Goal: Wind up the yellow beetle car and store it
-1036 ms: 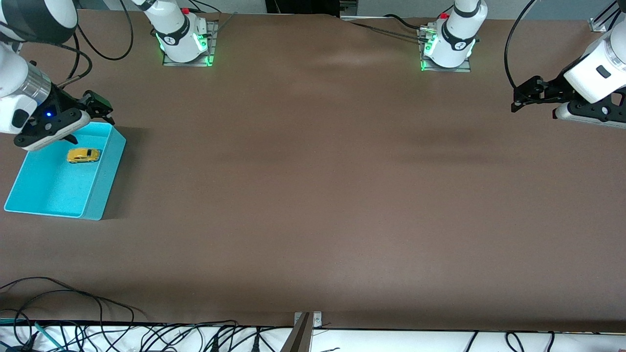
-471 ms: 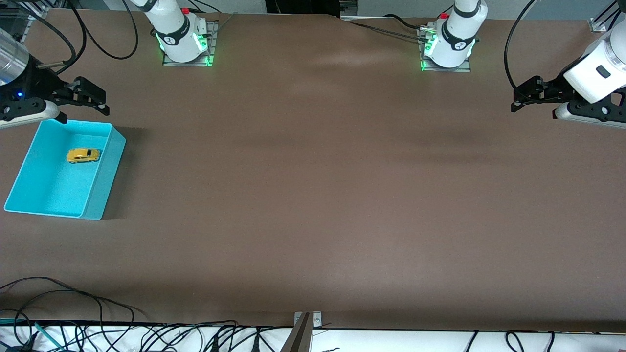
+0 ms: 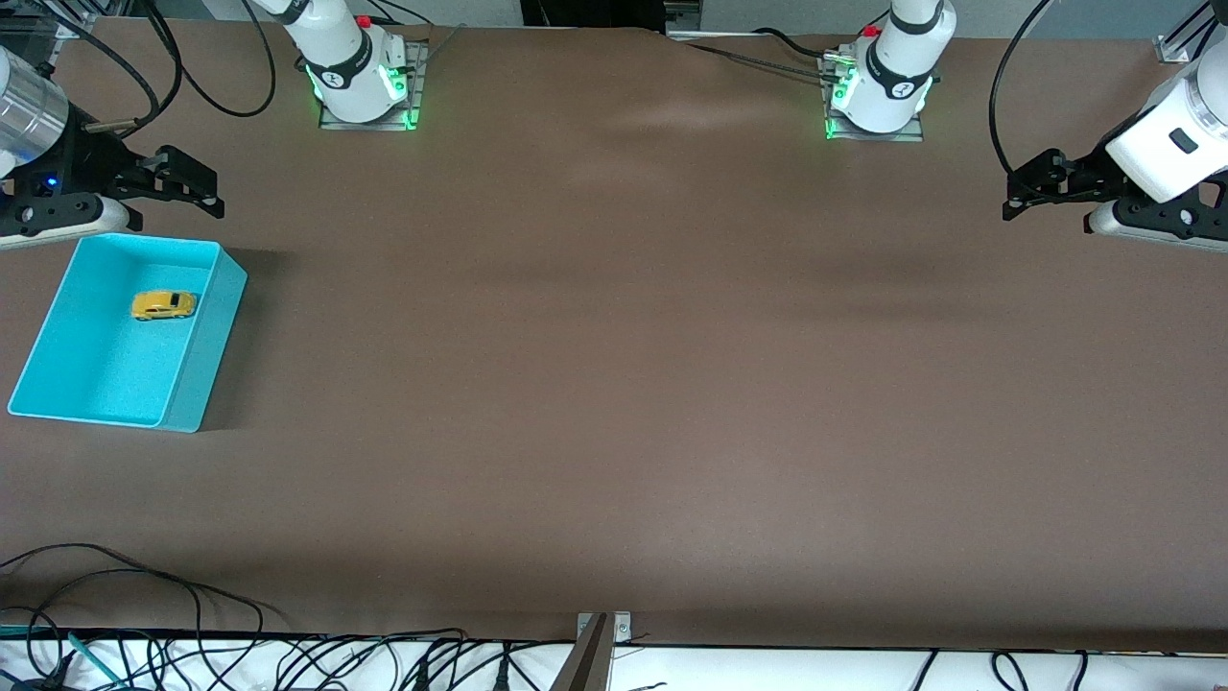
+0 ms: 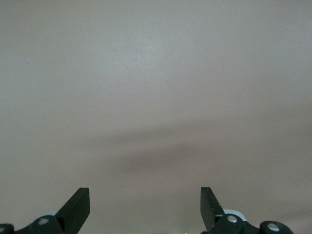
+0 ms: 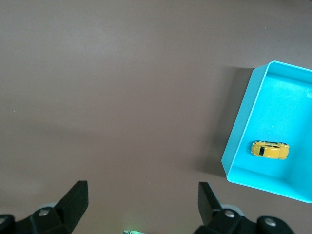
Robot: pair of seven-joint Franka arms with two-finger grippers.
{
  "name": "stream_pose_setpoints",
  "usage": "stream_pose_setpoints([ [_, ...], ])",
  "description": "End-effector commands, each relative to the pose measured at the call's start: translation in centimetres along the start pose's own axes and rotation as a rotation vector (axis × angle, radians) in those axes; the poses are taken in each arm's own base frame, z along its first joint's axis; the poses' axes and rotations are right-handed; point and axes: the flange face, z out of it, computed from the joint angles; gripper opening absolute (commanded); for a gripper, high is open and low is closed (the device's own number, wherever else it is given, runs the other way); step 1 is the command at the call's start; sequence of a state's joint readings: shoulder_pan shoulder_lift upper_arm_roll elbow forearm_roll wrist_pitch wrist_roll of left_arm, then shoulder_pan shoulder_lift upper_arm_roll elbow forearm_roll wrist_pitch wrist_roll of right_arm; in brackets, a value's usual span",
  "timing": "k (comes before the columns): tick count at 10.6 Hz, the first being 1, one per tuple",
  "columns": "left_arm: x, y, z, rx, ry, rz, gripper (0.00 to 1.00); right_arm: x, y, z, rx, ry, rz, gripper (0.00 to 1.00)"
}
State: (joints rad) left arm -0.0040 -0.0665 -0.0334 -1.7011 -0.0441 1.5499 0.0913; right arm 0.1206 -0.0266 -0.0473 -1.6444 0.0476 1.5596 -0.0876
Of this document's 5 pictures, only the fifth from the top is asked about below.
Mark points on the teal plastic bin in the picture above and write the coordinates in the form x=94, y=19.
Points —
x=275, y=109

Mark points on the yellow toy beetle car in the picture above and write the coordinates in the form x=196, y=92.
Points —
x=270, y=151

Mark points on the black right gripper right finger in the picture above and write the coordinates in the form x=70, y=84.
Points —
x=219, y=221

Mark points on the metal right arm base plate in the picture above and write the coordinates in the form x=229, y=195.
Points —
x=132, y=232

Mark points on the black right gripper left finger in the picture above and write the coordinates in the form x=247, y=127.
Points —
x=61, y=217

